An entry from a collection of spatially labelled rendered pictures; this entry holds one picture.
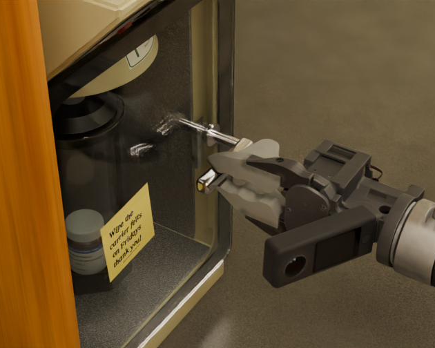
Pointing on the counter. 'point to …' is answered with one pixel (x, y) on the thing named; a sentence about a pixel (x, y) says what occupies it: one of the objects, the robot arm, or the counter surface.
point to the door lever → (206, 181)
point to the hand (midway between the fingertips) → (215, 174)
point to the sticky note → (128, 232)
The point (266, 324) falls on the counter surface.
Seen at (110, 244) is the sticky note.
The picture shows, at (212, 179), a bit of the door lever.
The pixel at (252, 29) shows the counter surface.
